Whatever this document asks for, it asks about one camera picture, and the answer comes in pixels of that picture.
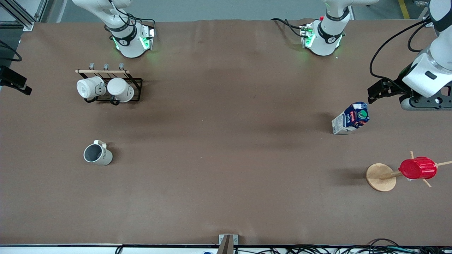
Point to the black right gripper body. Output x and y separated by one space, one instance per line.
10 79

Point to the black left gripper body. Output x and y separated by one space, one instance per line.
396 87

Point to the blue and white milk carton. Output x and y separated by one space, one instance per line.
348 121

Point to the white mug with grey inside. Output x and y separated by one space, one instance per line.
104 157

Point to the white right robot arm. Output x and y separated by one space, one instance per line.
132 49

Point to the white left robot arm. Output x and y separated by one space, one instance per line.
423 74

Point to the wooden cup tree stand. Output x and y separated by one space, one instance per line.
379 176

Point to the red ribbed plastic cup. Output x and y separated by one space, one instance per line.
418 168

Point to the silver left base connector box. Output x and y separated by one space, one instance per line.
305 30

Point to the silver base connector box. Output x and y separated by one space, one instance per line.
151 33
305 30

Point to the silver right base connector box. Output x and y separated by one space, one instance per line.
151 33

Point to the silver metal bracket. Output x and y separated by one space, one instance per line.
236 240

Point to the brown wooden post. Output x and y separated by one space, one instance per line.
226 247

